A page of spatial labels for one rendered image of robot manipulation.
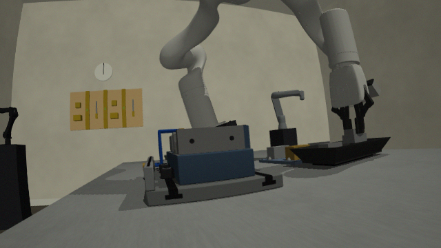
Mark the yellow block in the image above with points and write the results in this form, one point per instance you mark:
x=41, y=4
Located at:
x=290, y=154

